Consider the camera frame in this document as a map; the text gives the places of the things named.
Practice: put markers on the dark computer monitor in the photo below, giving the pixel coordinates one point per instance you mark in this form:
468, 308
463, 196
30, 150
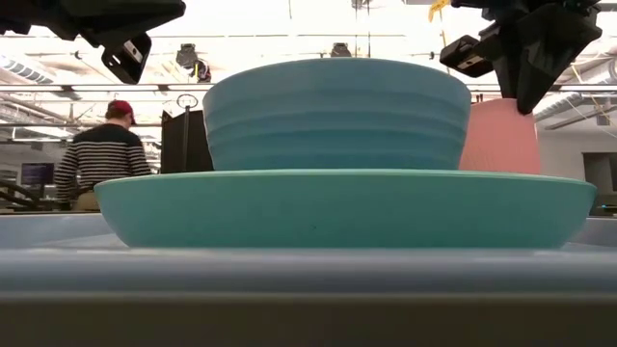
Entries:
37, 173

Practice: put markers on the black partition screen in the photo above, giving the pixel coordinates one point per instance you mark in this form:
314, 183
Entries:
193, 144

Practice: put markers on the blue ribbed bowl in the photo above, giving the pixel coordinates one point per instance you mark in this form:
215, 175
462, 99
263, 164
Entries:
337, 115

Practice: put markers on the black table frame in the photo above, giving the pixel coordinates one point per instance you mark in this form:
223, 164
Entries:
308, 323

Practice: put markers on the teal green shallow plate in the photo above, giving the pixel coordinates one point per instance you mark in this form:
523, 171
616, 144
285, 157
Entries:
337, 207

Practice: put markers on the pink ribbed cup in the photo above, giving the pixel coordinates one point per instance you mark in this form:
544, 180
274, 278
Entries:
501, 140

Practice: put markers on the long overhead light bar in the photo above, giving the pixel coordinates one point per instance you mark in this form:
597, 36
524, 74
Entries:
96, 87

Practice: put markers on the person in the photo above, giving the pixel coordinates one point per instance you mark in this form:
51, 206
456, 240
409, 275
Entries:
101, 159

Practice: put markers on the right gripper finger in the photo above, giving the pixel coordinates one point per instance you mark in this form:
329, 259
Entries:
554, 48
506, 62

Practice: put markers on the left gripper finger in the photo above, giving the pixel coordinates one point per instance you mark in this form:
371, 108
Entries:
120, 19

